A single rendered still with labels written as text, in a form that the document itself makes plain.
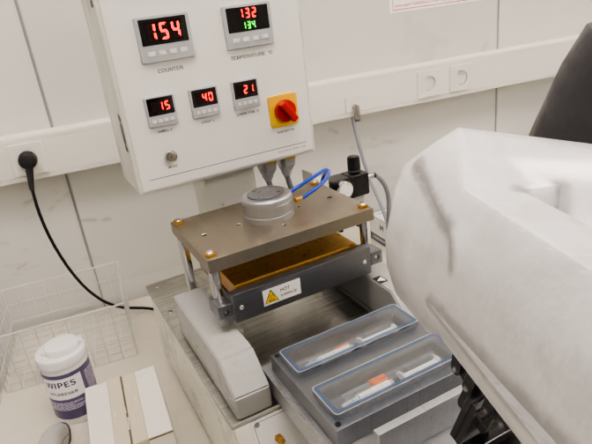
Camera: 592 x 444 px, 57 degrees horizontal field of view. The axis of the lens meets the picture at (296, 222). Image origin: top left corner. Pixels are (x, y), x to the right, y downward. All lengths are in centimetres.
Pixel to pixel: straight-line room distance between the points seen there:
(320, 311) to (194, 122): 37
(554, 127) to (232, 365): 52
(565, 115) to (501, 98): 144
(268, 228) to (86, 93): 67
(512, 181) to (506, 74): 147
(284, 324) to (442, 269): 71
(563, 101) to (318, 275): 54
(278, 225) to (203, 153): 20
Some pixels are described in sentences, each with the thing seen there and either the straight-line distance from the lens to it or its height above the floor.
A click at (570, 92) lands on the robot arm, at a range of 34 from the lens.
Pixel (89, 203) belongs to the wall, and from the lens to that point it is 141.
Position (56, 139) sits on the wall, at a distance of 132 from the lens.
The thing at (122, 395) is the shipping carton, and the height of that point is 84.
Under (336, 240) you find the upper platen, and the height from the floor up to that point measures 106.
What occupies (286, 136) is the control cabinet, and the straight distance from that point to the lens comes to 99.
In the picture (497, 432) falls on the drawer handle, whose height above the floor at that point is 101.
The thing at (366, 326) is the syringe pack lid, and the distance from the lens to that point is 76.
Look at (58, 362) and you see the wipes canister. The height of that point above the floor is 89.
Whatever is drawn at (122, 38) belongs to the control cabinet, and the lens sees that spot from 89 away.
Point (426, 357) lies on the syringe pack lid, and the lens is 70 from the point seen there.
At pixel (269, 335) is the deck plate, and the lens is 89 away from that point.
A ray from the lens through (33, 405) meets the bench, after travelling 123.
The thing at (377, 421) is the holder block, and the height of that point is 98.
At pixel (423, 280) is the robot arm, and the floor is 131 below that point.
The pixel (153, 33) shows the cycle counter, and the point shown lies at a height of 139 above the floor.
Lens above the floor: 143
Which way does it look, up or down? 23 degrees down
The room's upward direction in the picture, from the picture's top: 7 degrees counter-clockwise
